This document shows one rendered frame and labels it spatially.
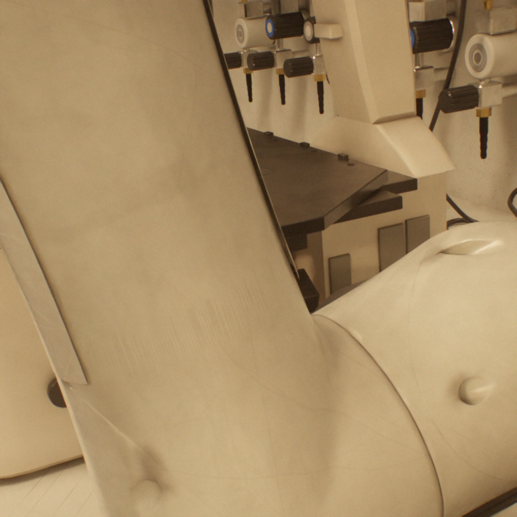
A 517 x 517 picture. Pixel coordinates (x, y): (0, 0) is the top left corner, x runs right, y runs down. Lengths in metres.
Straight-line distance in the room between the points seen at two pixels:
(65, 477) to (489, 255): 0.45
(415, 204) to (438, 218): 0.03
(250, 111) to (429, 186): 1.19
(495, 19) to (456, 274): 0.86
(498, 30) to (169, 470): 0.97
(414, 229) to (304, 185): 0.17
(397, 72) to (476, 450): 0.56
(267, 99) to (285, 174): 1.19
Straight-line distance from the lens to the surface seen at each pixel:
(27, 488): 0.75
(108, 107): 0.27
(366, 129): 0.89
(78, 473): 0.76
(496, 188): 1.35
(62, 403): 0.73
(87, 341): 0.31
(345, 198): 0.65
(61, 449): 0.76
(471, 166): 1.38
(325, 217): 0.61
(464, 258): 0.39
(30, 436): 0.75
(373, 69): 0.86
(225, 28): 2.06
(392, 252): 0.83
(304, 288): 0.66
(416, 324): 0.37
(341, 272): 0.80
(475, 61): 1.24
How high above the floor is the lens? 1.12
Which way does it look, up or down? 18 degrees down
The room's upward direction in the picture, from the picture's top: 5 degrees counter-clockwise
